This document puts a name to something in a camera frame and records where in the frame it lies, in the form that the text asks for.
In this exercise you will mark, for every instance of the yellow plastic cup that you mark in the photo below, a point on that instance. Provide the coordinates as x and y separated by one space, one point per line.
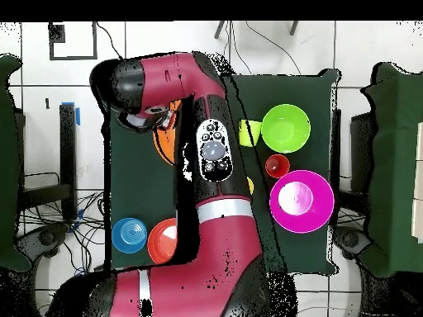
250 185

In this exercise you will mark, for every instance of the orange plastic bowl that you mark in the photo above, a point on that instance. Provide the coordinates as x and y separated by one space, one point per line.
165 145

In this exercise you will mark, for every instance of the green plastic cup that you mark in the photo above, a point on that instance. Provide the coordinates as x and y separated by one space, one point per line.
253 133

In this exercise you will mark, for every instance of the pink plastic bowl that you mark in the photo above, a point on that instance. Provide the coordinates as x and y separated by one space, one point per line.
317 218

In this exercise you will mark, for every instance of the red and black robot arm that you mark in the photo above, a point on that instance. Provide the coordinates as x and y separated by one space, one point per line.
214 264

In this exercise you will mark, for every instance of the dark green table cloth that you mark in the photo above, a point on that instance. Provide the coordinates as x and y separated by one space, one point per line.
142 185

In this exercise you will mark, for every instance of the red plastic cup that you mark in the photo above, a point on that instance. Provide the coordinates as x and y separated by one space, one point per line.
281 161

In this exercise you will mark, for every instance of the red-orange plastic bowl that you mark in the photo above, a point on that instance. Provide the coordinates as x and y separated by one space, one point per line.
162 244

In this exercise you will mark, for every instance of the green plastic bowl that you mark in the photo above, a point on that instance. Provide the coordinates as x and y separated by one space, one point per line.
286 128

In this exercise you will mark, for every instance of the blue plastic bowl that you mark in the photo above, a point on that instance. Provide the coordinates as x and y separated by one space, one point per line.
129 235

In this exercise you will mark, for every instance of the grey tripod leg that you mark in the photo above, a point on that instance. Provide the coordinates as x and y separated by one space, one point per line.
219 30
293 28

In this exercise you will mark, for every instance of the blue tape strip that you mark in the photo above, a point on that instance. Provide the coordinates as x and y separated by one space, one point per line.
78 117

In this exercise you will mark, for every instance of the black metal stand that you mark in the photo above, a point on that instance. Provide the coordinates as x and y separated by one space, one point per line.
67 148

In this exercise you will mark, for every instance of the green covered side table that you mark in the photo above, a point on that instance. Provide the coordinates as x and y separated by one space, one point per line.
6 148
393 165

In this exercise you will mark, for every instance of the black square floor frame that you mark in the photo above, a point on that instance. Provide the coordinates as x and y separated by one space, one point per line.
72 58

